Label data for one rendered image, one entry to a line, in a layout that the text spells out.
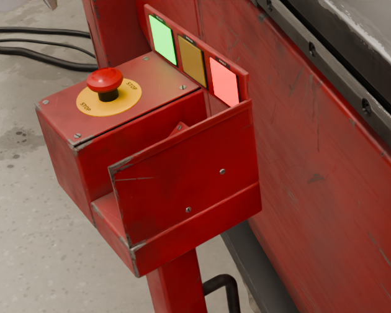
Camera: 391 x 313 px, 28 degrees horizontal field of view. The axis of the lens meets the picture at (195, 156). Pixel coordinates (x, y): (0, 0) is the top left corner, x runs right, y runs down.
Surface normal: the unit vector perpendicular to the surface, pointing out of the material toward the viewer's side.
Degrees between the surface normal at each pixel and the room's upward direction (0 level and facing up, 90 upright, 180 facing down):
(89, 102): 0
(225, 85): 90
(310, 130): 90
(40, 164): 0
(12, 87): 0
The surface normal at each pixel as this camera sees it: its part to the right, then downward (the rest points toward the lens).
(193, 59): -0.84, 0.42
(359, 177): -0.94, 0.29
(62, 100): -0.13, -0.78
